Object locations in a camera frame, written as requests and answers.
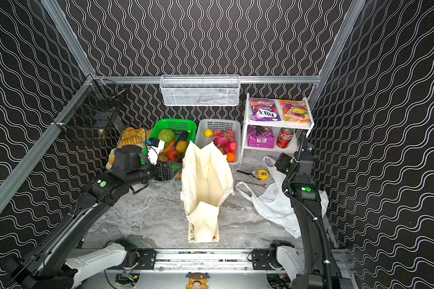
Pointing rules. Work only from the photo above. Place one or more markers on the braided bread middle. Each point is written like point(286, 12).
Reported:
point(135, 140)

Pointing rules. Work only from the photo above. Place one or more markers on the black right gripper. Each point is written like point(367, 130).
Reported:
point(298, 159)

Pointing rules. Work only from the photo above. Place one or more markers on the white plastic basket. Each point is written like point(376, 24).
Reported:
point(217, 124)

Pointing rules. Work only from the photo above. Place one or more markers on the yellow mango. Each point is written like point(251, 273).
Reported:
point(181, 146)

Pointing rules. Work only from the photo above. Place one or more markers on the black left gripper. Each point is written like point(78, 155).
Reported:
point(167, 171)

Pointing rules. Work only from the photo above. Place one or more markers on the orange candy bag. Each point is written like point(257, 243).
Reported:
point(295, 111)

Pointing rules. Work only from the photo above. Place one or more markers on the white plastic grocery bag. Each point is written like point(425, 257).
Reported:
point(286, 204)

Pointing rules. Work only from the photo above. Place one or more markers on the black wire rack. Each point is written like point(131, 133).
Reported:
point(91, 121)

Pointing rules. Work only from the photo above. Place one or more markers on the purple grape candy bag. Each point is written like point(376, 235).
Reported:
point(260, 137)

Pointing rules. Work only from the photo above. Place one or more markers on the purple eggplant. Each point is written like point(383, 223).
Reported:
point(182, 136)

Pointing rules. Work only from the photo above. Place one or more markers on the small toy figure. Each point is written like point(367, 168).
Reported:
point(197, 280)

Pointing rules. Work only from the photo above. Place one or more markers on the yellow tape measure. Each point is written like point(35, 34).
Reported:
point(263, 174)

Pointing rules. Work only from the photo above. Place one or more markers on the red tomato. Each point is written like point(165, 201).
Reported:
point(174, 155)

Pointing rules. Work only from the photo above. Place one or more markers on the orange fruit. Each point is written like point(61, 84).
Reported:
point(231, 157)

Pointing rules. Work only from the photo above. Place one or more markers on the cream floral tote bag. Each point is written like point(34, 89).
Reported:
point(207, 181)

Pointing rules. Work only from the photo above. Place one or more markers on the white wire wall basket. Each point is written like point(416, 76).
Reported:
point(200, 90)

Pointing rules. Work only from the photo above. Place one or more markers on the red cola can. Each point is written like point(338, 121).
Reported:
point(284, 137)

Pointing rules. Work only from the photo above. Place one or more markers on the pink dragon fruit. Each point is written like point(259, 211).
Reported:
point(222, 138)

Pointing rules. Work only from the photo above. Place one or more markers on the white two-tier shelf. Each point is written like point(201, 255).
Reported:
point(276, 127)

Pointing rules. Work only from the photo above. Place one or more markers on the purple Fox's candy bag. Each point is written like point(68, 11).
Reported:
point(264, 110)

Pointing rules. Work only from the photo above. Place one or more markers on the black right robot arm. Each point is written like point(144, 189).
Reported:
point(321, 270)

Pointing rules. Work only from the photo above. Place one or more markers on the red apple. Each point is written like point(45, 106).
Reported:
point(231, 147)

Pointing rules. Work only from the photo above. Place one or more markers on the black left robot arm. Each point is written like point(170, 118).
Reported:
point(47, 265)

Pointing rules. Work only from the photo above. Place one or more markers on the green plastic basket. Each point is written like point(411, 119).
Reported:
point(175, 133)

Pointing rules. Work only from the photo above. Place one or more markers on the yellow lemon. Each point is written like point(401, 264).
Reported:
point(209, 133)

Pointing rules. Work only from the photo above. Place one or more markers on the green cabbage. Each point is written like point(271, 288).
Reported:
point(166, 135)

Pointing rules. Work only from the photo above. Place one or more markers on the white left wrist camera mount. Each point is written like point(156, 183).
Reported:
point(154, 147)

